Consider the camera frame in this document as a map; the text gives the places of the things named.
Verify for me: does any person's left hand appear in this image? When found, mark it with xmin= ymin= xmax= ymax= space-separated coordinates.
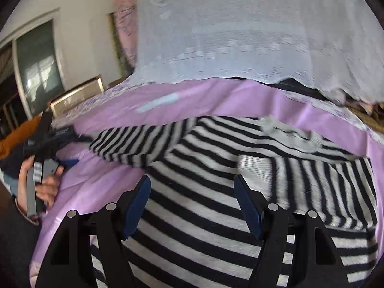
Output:
xmin=17 ymin=157 xmax=65 ymax=209

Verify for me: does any white lace cover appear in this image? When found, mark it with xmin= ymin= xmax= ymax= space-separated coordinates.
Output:
xmin=129 ymin=0 xmax=384 ymax=105

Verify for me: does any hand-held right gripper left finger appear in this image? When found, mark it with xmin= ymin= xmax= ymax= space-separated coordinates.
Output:
xmin=34 ymin=175 xmax=151 ymax=288

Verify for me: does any orange cloth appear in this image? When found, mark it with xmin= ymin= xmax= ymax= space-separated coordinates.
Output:
xmin=0 ymin=116 xmax=43 ymax=160

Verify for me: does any pink bed sheet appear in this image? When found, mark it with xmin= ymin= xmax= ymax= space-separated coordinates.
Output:
xmin=28 ymin=78 xmax=384 ymax=288

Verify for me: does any framed pink floral picture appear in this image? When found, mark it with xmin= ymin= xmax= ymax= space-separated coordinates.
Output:
xmin=108 ymin=0 xmax=139 ymax=78

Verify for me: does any brown wicker headboard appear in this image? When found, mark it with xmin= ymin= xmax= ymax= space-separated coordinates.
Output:
xmin=345 ymin=100 xmax=384 ymax=126

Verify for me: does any glass sliding door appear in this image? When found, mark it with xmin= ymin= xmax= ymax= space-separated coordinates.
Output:
xmin=0 ymin=19 xmax=65 ymax=120

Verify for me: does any person's left forearm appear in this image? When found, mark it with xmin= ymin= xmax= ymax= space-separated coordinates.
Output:
xmin=11 ymin=196 xmax=41 ymax=226

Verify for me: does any purple floral bed sheet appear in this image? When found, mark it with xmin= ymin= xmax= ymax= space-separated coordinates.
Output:
xmin=49 ymin=76 xmax=384 ymax=144

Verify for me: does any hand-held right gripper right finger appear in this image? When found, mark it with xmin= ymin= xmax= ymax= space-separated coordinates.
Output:
xmin=233 ymin=174 xmax=350 ymax=288

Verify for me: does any dark blue cloth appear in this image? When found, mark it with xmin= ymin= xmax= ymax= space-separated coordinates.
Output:
xmin=0 ymin=153 xmax=30 ymax=180

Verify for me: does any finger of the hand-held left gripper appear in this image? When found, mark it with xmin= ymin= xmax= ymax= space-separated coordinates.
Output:
xmin=68 ymin=132 xmax=94 ymax=144
xmin=60 ymin=157 xmax=80 ymax=170

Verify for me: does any black white striped sweater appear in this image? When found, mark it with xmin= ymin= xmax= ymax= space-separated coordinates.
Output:
xmin=88 ymin=114 xmax=379 ymax=288

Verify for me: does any gold picture frame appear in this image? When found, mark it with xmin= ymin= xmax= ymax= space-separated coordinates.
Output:
xmin=49 ymin=75 xmax=105 ymax=117

